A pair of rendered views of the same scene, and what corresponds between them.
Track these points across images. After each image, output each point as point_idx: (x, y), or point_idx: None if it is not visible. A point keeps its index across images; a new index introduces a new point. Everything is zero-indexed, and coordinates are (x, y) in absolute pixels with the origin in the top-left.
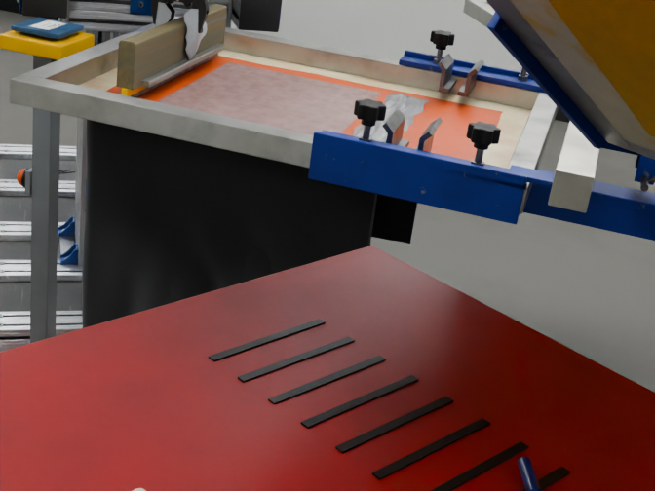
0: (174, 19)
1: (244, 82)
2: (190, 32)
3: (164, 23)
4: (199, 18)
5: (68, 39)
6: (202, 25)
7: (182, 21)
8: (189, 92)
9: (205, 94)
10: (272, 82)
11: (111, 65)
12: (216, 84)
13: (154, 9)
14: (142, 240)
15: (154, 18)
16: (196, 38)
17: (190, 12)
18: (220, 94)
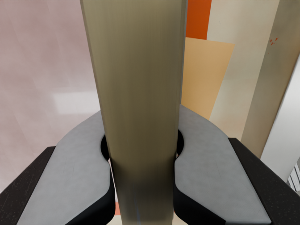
0: (161, 172)
1: (43, 140)
2: (87, 139)
3: (164, 81)
4: (25, 193)
5: None
6: (27, 167)
7: (124, 169)
8: (61, 5)
9: (30, 17)
10: (18, 166)
11: (274, 43)
12: (64, 100)
13: (265, 180)
14: None
15: (242, 151)
16: (69, 131)
17: (67, 210)
18: (11, 44)
